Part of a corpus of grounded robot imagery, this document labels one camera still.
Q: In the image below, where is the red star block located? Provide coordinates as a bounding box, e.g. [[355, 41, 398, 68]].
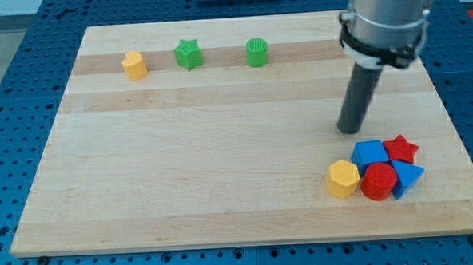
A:
[[383, 135, 419, 164]]

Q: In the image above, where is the red cylinder block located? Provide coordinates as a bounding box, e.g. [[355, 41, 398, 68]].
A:
[[360, 162, 398, 201]]

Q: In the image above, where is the yellow hexagon block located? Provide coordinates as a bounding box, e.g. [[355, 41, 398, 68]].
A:
[[325, 160, 360, 199]]

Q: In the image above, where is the black cable clamp ring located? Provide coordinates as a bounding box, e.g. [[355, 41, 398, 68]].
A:
[[336, 6, 434, 73]]

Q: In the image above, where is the green star block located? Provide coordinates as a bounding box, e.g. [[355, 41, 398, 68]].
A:
[[173, 39, 204, 71]]

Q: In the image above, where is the blue cube block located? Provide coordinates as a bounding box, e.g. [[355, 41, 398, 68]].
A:
[[351, 140, 389, 176]]

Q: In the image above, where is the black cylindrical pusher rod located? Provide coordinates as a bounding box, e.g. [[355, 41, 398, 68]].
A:
[[337, 63, 382, 134]]

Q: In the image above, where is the yellow heart block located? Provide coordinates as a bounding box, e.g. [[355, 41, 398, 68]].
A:
[[121, 50, 149, 81]]

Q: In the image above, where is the green cylinder block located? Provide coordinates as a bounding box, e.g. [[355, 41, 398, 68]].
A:
[[245, 38, 268, 68]]

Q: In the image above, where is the wooden board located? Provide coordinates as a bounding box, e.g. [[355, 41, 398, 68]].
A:
[[10, 11, 473, 258]]

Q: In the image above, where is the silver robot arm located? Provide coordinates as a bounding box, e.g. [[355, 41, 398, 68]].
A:
[[339, 0, 434, 71]]

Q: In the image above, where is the blue triangle block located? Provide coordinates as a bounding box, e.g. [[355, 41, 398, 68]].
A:
[[391, 160, 424, 200]]

